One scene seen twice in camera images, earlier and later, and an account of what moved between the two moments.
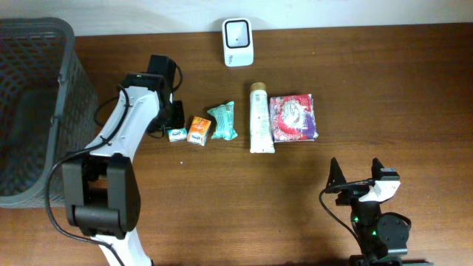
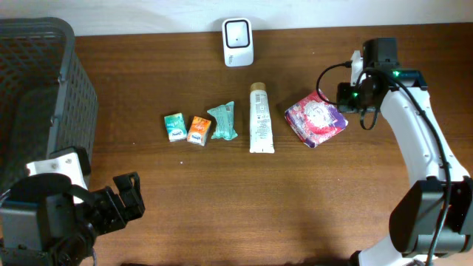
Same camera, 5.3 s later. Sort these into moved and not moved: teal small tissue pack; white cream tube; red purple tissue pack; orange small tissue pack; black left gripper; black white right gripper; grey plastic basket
Moved: black left gripper; red purple tissue pack; black white right gripper
Not moved: teal small tissue pack; white cream tube; orange small tissue pack; grey plastic basket
